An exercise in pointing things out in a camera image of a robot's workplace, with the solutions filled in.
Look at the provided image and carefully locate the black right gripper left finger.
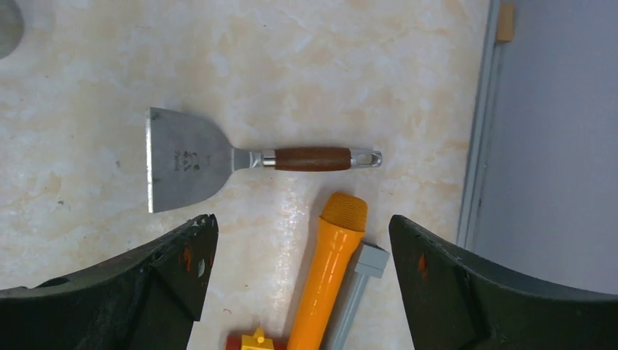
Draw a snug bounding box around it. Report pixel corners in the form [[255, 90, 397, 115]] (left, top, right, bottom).
[[1, 214, 219, 349]]

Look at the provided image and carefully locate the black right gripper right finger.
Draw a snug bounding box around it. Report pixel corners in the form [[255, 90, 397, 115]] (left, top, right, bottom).
[[388, 215, 617, 349]]

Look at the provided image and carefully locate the grey toy bar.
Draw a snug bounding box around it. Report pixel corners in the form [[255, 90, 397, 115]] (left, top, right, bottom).
[[322, 241, 390, 349]]

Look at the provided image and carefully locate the yellow red toy block car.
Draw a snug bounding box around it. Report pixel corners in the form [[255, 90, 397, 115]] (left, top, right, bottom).
[[224, 327, 287, 350]]

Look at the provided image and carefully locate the orange toy microphone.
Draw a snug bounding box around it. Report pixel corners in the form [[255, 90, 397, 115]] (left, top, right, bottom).
[[286, 192, 368, 350]]

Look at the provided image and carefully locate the small wooden corner stopper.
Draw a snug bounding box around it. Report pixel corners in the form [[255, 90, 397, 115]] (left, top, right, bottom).
[[496, 1, 515, 44]]

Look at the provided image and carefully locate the steel scraper wooden handle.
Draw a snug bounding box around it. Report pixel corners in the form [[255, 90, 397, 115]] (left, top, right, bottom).
[[145, 107, 383, 214]]

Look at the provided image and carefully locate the round steel cutter ring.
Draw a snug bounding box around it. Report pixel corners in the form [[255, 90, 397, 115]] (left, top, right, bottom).
[[0, 0, 25, 60]]

